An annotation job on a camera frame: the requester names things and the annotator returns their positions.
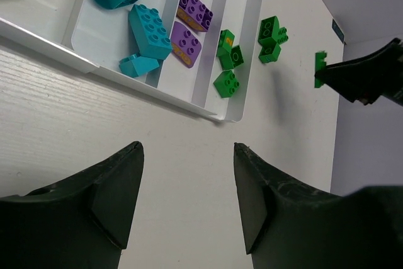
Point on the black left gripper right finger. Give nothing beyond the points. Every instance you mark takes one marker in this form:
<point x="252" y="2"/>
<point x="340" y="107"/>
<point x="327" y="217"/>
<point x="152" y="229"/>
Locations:
<point x="287" y="223"/>

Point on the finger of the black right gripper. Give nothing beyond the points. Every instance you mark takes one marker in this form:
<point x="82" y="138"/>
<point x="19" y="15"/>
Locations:
<point x="367" y="78"/>

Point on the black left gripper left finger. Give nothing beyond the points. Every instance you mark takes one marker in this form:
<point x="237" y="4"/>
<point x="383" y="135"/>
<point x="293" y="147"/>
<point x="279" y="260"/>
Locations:
<point x="82" y="221"/>

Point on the green slanted lego brick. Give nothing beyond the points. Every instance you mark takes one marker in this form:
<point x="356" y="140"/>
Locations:
<point x="320" y="63"/>

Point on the green small lego cube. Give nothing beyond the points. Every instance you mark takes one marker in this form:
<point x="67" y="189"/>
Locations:
<point x="232" y="60"/>

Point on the teal small lego cube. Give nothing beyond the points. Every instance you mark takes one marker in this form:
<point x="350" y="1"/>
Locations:
<point x="136" y="65"/>

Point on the purple arch lego brick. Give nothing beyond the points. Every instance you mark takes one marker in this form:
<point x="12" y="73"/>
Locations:
<point x="185" y="45"/>

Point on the teal long lego brick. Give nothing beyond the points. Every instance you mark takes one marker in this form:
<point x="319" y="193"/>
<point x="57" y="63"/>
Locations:
<point x="149" y="32"/>

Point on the green lego piece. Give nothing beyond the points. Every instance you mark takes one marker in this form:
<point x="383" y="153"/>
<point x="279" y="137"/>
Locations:
<point x="226" y="41"/>

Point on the black corner label right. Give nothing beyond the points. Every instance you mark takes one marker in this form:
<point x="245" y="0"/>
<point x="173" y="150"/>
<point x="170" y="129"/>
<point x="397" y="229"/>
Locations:
<point x="338" y="31"/>

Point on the white divided sorting tray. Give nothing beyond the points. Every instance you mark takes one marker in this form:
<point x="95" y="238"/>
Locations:
<point x="91" y="39"/>

